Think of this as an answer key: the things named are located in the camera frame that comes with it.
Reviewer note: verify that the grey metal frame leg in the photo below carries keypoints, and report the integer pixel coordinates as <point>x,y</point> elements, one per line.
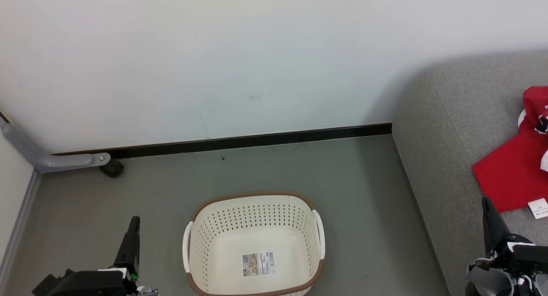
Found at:
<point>51,162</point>

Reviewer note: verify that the red garment white stripe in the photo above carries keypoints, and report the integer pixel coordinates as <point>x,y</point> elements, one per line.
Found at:
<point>505,171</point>

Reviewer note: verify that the cream laundry basket brown rim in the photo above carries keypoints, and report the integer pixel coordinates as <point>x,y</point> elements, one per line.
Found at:
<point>222,261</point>

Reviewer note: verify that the black caster wheel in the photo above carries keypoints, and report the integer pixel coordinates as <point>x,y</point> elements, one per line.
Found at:
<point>112,168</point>

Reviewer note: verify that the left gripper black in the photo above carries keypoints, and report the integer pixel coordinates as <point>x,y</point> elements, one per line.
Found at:
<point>98,285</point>

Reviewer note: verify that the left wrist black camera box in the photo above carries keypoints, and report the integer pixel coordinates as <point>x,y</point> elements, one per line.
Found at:
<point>49,285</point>

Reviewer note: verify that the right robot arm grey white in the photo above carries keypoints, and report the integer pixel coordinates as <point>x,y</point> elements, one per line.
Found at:
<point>488,283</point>

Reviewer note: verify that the red white garment letter print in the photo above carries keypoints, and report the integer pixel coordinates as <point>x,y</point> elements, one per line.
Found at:
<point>535,101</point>

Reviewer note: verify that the grey fabric sofa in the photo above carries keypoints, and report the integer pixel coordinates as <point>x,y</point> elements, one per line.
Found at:
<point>449,137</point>

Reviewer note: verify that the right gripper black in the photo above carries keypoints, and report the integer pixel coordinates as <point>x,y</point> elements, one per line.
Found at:
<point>526,257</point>

